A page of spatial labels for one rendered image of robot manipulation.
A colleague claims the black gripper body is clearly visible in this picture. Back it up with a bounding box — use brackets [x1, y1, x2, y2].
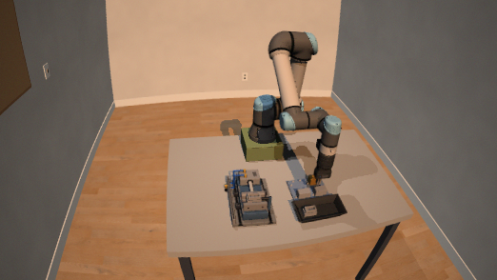
[313, 139, 337, 179]

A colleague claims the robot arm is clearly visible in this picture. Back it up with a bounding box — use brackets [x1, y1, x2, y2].
[248, 30, 342, 148]

